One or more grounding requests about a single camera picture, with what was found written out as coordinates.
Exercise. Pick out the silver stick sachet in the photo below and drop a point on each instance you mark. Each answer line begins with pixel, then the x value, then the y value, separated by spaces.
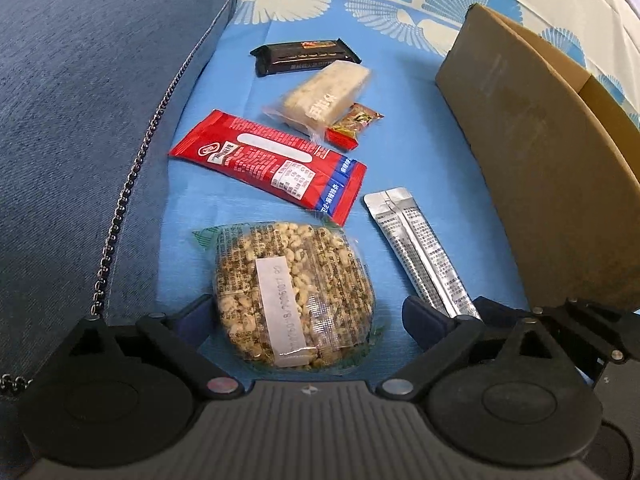
pixel 418 250

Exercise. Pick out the black chocolate bar wrapper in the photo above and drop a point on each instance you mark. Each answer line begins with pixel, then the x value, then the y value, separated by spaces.
pixel 300 56

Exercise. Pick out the blue patterned sofa cover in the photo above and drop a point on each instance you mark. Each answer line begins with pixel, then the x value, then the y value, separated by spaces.
pixel 417 144

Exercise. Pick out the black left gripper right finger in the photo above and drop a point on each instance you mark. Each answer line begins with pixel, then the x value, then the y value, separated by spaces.
pixel 502 391

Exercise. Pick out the brown cardboard box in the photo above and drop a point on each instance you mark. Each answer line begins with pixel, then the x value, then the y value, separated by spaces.
pixel 560 158

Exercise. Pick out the red wafer snack pack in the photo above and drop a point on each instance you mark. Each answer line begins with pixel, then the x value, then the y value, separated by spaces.
pixel 297 170

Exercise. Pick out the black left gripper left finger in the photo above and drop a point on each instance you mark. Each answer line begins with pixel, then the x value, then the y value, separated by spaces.
pixel 111 396

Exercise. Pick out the round puffed grain cake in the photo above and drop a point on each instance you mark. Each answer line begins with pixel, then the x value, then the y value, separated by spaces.
pixel 292 296

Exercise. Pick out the small red candy pack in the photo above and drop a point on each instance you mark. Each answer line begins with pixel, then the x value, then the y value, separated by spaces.
pixel 344 133

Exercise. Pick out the white rice cracker pack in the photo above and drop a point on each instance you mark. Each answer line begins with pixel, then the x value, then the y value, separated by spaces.
pixel 317 103

